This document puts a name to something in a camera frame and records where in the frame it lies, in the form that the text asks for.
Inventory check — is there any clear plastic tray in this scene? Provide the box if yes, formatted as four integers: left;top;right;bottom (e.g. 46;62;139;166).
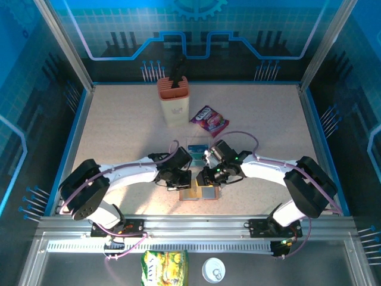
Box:
186;136;211;167

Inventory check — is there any aluminium frame post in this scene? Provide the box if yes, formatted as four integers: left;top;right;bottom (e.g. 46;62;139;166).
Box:
32;0;95;92
299;0;360;92

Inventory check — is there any beige knife block orange top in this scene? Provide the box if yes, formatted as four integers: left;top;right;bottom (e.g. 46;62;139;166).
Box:
157;75;191;128

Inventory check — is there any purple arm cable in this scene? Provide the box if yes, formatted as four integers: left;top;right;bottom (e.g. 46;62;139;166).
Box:
213;130;343;260
58;139;180;286

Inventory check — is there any yellow card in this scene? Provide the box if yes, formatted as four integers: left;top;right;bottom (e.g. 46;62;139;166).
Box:
190;178;200;200

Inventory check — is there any black cable connector block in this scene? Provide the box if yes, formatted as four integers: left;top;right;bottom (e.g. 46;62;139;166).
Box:
270;237;298;259

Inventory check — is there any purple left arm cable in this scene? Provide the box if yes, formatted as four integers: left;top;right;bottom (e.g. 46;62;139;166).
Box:
58;139;180;286

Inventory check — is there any aluminium side rail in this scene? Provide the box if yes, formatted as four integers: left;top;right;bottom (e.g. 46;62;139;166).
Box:
297;84;343;215
44;85;96;217

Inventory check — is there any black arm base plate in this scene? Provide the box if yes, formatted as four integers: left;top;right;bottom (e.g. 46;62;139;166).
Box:
90;218;146;239
244;219;304;238

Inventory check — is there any aluminium mounting rail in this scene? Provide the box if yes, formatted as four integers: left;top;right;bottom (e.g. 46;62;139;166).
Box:
38;213;358;241

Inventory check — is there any black knife handle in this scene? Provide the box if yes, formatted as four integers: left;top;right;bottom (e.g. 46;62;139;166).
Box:
171;54;188;89

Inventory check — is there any yellow green snack bag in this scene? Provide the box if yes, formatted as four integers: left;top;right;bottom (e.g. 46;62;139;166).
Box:
140;250;190;286

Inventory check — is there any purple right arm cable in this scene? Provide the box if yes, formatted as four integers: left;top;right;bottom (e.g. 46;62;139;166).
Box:
213;130;343;260

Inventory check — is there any white slotted cable duct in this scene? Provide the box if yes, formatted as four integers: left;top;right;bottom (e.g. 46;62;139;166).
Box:
47;240;274;254

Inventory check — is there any white tin can lid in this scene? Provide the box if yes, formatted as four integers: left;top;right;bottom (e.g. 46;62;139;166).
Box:
201;257;226;282

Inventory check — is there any orange card holder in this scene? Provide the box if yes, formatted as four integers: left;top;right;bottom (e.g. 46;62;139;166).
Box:
179;186;220;201

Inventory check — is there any purple candy bag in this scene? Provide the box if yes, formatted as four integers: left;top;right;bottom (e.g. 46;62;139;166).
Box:
189;105;230;138

